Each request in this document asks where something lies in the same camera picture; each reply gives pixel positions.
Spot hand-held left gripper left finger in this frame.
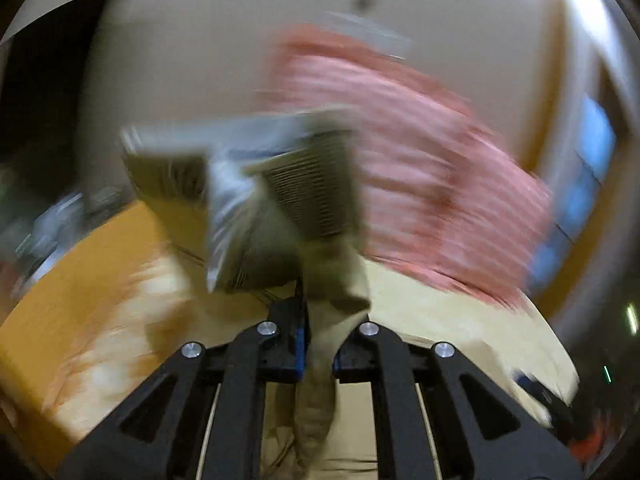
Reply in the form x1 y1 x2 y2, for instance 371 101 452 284
56 280 314 480

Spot olive green pants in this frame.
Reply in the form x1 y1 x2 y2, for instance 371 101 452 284
120 107 373 480

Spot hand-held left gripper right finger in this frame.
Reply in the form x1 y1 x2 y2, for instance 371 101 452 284
332 322 587 480

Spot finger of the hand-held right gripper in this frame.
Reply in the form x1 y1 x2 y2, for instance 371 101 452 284
514 369 576 428

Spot window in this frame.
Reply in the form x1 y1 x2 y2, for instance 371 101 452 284
529 94 619 292

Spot pink striped cloth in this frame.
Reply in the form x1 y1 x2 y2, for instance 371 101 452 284
257 25 557 311

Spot grey blurred clutter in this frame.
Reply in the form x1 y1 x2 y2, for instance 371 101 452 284
0 185 128 293

